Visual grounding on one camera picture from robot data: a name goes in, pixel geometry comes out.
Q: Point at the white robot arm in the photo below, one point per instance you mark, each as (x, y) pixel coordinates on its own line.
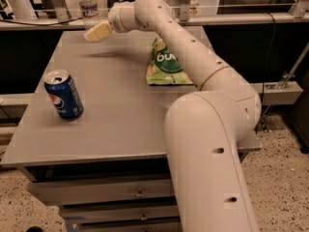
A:
(202, 129)

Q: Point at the green Dang snack bag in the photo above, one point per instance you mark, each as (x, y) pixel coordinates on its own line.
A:
(164, 68)

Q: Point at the grey metal railing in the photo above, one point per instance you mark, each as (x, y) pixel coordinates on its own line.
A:
(153, 14)

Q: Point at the grey drawer cabinet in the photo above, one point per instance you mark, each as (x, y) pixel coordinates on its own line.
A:
(108, 170)

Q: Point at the blue Pepsi soda can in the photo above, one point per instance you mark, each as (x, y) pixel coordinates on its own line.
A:
(63, 93)

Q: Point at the clear plastic water bottle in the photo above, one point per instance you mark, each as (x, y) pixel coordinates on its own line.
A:
(89, 12)

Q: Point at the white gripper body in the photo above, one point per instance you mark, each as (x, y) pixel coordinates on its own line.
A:
(116, 19)

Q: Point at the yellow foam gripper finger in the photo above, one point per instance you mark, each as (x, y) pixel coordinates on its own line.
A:
(98, 32)

